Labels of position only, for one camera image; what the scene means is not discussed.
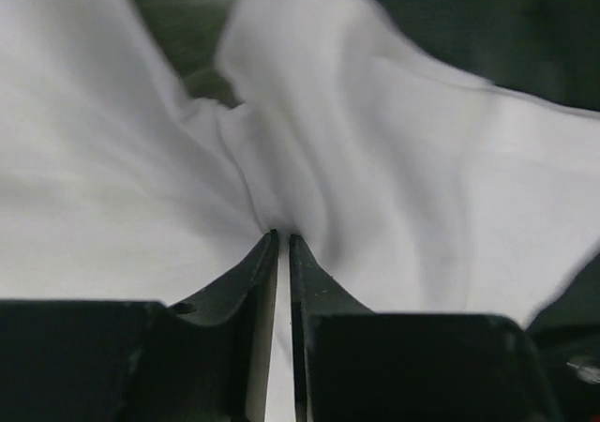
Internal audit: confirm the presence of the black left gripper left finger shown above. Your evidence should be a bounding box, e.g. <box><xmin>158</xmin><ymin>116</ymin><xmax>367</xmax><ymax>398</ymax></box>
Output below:
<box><xmin>1</xmin><ymin>232</ymin><xmax>279</xmax><ymax>421</ymax></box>

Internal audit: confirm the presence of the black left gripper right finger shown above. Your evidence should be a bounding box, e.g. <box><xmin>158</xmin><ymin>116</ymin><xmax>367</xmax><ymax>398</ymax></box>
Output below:
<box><xmin>289</xmin><ymin>235</ymin><xmax>563</xmax><ymax>421</ymax></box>

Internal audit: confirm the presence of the white t shirt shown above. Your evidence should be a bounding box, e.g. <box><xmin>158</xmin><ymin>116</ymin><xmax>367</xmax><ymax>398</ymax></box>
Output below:
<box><xmin>1</xmin><ymin>0</ymin><xmax>599</xmax><ymax>421</ymax></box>

